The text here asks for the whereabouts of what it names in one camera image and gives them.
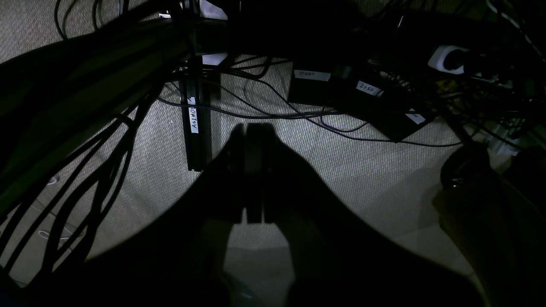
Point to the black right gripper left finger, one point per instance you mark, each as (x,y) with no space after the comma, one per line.
(177,260)

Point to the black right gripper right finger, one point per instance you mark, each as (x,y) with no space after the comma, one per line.
(339,260)

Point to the black caster wheel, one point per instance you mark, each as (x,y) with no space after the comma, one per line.
(468,164)

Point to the black power supply box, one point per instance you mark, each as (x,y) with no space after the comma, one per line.
(367,94)

